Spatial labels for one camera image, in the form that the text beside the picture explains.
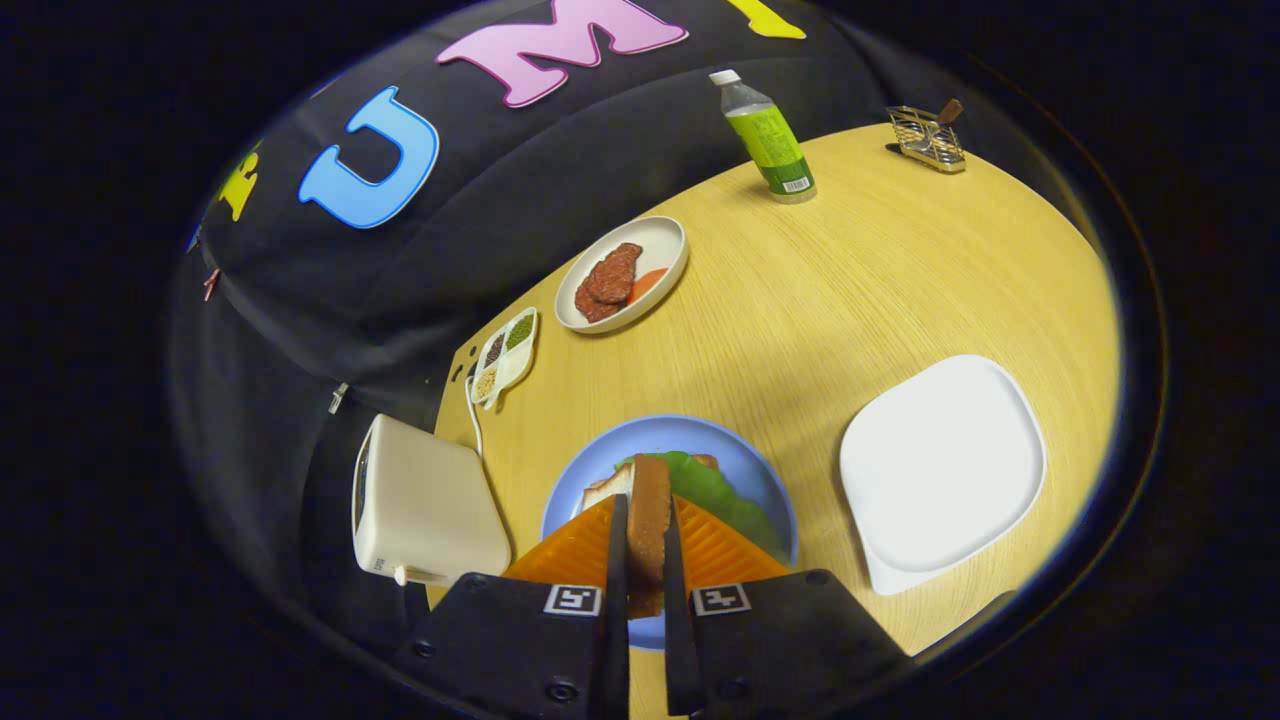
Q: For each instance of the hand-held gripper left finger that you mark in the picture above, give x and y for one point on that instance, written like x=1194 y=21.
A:
x=618 y=640

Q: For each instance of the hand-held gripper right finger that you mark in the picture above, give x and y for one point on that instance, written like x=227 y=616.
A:
x=678 y=650

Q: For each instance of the toasted bread slice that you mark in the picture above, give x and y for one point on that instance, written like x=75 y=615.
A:
x=650 y=520

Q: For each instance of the green lettuce leaf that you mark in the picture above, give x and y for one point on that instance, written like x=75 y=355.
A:
x=720 y=495

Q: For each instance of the bread slice on plate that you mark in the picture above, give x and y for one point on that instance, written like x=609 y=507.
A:
x=706 y=461

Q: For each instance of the blue round plate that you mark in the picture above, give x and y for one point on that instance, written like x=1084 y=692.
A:
x=740 y=460

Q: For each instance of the white toaster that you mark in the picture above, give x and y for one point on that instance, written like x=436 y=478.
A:
x=430 y=500

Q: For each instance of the white sectioned bean dish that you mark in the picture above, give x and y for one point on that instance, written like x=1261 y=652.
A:
x=512 y=370

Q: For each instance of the white square plate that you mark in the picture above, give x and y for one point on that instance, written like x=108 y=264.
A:
x=940 y=470

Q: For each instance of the brown meat slice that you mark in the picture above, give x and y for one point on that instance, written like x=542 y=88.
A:
x=592 y=305
x=615 y=272

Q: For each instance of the red tomato slice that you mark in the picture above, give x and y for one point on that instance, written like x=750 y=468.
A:
x=645 y=285

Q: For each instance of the silver clip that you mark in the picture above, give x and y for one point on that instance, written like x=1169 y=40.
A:
x=338 y=398

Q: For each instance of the white round plate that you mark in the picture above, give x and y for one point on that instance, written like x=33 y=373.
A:
x=660 y=245

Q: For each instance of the green label water bottle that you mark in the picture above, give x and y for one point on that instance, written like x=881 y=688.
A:
x=770 y=140

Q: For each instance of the pink clip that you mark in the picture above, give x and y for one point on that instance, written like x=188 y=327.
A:
x=211 y=285

